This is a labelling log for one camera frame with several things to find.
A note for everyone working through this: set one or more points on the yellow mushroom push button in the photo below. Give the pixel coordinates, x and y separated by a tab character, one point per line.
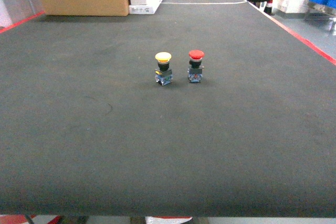
163	74

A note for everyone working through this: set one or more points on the red mushroom push button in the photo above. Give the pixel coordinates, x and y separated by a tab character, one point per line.
195	70

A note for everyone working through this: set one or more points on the white flat carton box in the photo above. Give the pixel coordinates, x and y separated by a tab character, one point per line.
148	9

